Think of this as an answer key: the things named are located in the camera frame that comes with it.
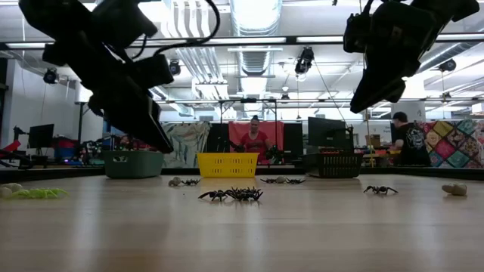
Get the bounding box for leaf-print backdrop cloth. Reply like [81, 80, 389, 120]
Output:
[160, 121, 212, 169]

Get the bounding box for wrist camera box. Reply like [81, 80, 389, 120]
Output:
[130, 54, 175, 88]
[343, 12, 374, 54]

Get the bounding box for red backdrop cloth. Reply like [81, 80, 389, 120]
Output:
[228, 120, 285, 165]

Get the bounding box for black backdrop panel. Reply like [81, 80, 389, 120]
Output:
[206, 122, 230, 154]
[283, 122, 304, 163]

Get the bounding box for black monitor on stand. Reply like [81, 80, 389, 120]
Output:
[307, 116, 355, 154]

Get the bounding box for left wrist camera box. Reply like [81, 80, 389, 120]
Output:
[130, 54, 175, 88]

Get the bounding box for small black monitor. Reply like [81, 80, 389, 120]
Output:
[27, 123, 55, 150]

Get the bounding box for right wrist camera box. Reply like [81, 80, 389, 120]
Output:
[343, 12, 374, 54]

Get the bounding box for black plastic basket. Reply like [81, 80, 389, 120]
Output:
[301, 152, 365, 179]

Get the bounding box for colourful patchwork quilt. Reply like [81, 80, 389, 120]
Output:
[414, 119, 484, 169]

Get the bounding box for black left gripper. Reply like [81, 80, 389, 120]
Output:
[42, 33, 175, 154]

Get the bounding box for black aluminium rig frame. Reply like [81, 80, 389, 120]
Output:
[0, 165, 484, 184]

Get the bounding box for hanging yellow cord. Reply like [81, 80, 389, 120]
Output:
[362, 109, 375, 168]

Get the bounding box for person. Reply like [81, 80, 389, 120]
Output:
[388, 111, 433, 168]
[240, 114, 274, 165]

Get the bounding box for green plastic basket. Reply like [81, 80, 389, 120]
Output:
[102, 150, 165, 180]

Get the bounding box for cardboard box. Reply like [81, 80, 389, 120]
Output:
[365, 134, 383, 149]

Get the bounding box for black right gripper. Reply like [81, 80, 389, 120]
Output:
[349, 0, 447, 114]

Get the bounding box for black left camera cable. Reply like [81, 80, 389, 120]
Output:
[130, 0, 222, 61]

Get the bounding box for silver air duct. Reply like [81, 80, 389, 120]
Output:
[229, 0, 284, 76]

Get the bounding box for black bar with light strips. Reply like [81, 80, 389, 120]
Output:
[0, 32, 484, 50]

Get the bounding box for yellow plastic basket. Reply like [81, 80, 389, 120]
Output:
[196, 152, 260, 179]

